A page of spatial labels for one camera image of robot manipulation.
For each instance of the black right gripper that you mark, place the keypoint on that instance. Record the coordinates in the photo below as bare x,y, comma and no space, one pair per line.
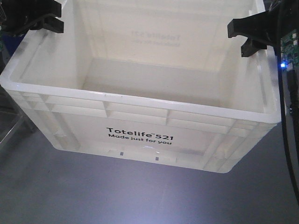
280,18

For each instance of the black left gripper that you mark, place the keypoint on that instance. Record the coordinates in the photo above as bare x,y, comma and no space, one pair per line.
17,17

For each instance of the white plastic Totelife crate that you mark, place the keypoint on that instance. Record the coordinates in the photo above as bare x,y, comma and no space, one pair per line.
148,80

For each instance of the green circuit board right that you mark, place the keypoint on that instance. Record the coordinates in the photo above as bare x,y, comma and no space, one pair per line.
290,50

